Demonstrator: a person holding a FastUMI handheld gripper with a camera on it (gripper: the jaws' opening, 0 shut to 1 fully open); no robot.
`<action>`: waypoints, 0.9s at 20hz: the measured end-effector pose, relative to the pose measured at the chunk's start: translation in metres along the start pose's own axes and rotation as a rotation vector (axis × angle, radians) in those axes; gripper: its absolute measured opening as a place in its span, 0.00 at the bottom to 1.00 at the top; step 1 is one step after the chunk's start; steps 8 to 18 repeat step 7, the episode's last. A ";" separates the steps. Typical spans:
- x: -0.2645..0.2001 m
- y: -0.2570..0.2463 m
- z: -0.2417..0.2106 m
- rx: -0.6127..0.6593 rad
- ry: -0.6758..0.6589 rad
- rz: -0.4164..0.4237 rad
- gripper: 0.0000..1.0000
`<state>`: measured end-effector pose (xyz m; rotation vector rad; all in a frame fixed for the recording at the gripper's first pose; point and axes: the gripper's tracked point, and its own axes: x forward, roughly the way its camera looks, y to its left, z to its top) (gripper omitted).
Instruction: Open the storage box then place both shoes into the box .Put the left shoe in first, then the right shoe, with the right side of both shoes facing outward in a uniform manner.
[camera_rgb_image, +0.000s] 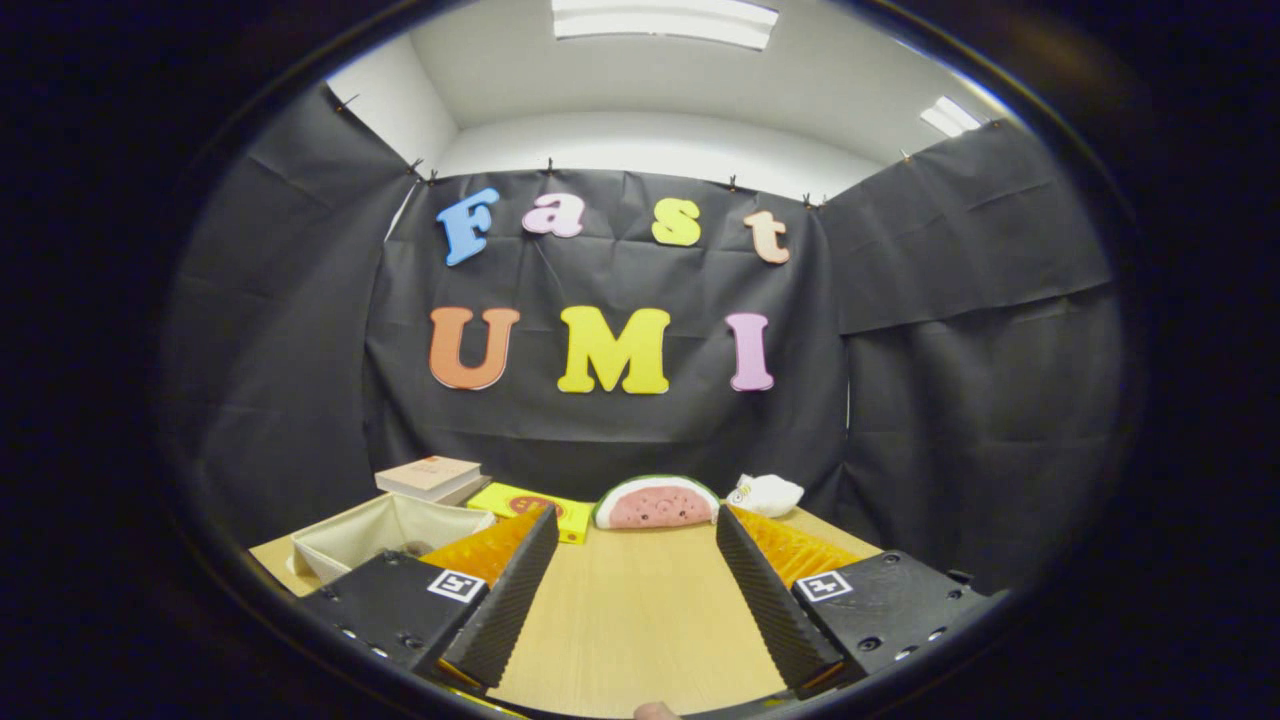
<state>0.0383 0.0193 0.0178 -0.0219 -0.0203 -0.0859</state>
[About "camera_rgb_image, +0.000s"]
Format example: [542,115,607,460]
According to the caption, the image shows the yellow book with red circle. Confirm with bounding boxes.
[466,482,596,545]

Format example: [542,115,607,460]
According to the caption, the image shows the large ceiling light panel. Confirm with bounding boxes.
[550,0,781,51]

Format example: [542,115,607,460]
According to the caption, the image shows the beige cover book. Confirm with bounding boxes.
[375,455,483,496]

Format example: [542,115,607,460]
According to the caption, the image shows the cream fabric storage box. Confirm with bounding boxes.
[290,492,498,586]

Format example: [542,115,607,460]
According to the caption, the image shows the white plush toy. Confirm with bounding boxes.
[727,473,805,519]

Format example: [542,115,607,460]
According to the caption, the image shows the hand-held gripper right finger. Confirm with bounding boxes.
[715,503,991,699]

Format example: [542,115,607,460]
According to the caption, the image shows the watermelon slice plush toy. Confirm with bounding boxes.
[592,474,722,530]

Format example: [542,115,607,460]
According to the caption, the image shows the small ceiling light panel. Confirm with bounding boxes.
[920,95,984,138]

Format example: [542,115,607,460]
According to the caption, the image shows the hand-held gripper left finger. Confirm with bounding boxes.
[300,503,561,691]

